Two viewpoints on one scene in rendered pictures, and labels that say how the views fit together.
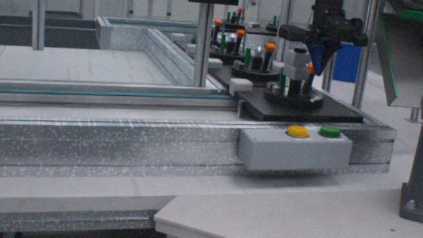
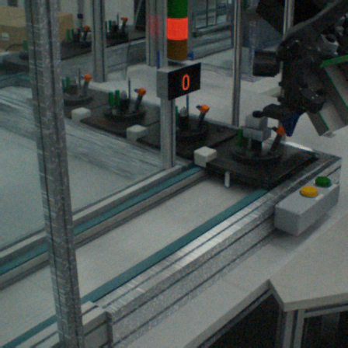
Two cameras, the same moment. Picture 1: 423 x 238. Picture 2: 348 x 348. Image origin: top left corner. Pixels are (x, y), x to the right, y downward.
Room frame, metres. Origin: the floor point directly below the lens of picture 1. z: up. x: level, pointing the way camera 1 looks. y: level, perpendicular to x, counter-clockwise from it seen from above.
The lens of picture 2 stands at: (0.01, 0.82, 1.65)
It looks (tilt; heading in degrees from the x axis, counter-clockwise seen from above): 25 degrees down; 327
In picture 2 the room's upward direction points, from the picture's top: straight up
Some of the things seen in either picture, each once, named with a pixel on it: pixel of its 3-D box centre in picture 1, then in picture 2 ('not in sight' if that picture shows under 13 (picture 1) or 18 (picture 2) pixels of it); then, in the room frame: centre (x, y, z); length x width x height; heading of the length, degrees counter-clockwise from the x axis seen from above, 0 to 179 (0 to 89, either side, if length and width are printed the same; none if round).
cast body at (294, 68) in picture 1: (296, 61); (254, 123); (1.20, -0.19, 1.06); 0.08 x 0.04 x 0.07; 17
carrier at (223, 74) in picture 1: (257, 60); (182, 119); (1.43, -0.12, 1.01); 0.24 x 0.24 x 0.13; 17
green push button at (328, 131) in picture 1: (329, 133); (322, 182); (0.98, -0.24, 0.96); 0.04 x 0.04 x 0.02
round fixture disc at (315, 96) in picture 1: (293, 96); (255, 152); (1.19, -0.19, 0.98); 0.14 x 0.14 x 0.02
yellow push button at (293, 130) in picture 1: (297, 133); (309, 193); (0.95, -0.17, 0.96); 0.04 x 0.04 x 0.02
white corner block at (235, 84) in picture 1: (240, 88); (205, 157); (1.25, -0.07, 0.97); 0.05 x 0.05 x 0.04; 17
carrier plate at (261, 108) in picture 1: (292, 104); (255, 158); (1.19, -0.19, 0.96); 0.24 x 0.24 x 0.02; 17
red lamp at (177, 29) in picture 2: not in sight; (177, 27); (1.24, 0.02, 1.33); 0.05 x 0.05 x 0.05
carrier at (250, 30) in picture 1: (233, 18); not in sight; (2.55, -0.07, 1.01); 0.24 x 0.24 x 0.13; 17
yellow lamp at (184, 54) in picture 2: not in sight; (177, 47); (1.24, 0.02, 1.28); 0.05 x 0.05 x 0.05
